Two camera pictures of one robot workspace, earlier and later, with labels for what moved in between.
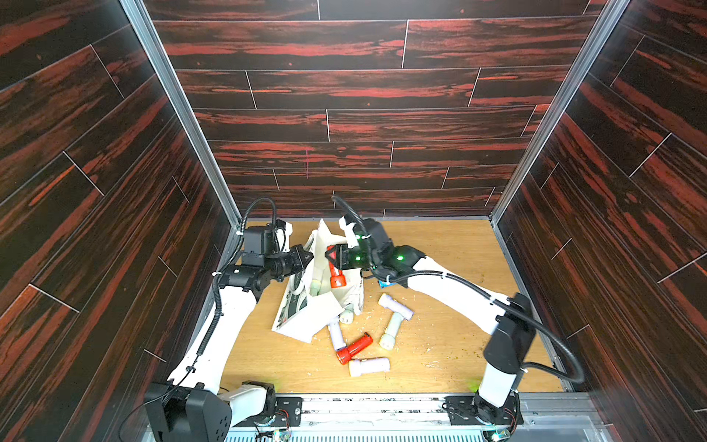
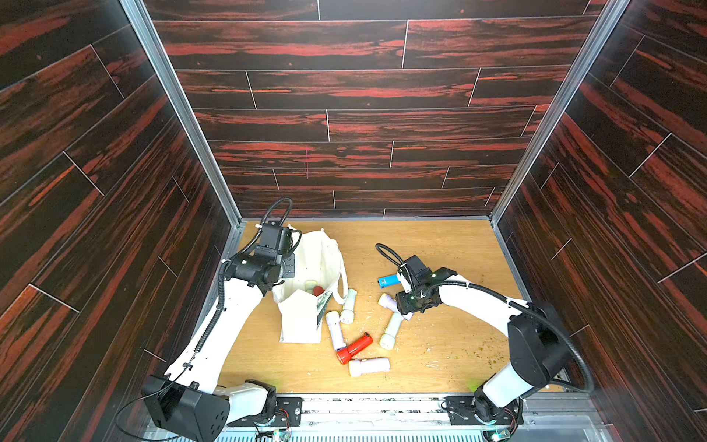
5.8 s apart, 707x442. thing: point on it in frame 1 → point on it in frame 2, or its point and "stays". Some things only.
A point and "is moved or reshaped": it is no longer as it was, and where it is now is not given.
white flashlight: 388,339 stays
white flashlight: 391,304 stays
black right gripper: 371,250 → 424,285
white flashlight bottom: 375,365 stays
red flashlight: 345,354 stays
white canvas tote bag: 312,303 is moved or reshaped
